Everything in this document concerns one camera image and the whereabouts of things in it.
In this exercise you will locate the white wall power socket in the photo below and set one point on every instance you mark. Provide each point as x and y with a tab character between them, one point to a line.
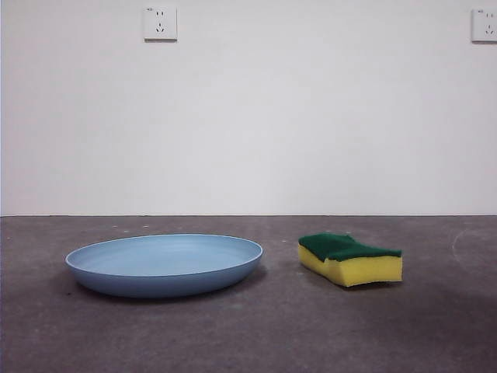
485	25
161	23

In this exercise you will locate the light blue round plate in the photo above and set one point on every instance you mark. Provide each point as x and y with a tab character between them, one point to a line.
163	279

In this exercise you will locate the yellow sponge with green scourer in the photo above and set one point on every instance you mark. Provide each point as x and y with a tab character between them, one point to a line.
365	272

